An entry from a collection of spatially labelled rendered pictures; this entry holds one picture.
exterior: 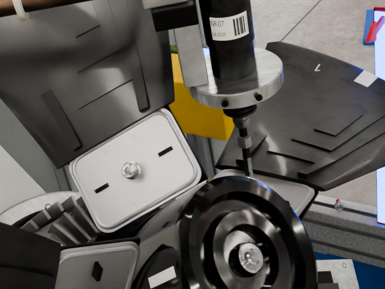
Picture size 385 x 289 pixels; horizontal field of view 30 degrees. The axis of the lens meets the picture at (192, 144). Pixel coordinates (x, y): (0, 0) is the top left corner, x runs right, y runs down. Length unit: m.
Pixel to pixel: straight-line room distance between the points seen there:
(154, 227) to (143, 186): 0.05
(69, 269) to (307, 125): 0.30
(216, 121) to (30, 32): 0.48
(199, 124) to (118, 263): 0.57
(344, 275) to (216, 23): 0.37
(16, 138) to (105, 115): 0.86
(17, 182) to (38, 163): 0.71
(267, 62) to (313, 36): 2.88
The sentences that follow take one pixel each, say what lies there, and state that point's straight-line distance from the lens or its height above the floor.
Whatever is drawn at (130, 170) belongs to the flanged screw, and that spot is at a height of 1.26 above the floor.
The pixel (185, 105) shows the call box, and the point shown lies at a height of 1.03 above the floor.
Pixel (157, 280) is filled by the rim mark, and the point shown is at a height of 1.23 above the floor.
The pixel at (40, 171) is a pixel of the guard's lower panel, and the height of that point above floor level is 0.76.
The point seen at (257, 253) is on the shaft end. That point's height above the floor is 1.22.
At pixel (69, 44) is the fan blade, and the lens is 0.56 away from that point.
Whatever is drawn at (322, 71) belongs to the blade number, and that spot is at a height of 1.18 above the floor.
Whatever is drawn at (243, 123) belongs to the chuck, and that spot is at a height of 1.27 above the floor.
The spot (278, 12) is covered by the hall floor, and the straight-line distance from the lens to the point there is 3.67.
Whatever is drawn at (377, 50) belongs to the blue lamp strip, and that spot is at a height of 1.14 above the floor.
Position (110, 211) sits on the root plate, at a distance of 0.54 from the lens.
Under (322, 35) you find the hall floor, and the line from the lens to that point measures 3.41.
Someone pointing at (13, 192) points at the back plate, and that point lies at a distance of 0.74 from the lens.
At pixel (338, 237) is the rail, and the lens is 1.09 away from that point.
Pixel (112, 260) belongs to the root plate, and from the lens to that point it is 0.48.
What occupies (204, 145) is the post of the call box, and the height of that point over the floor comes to 0.94.
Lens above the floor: 1.56
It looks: 34 degrees down
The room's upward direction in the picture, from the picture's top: 11 degrees counter-clockwise
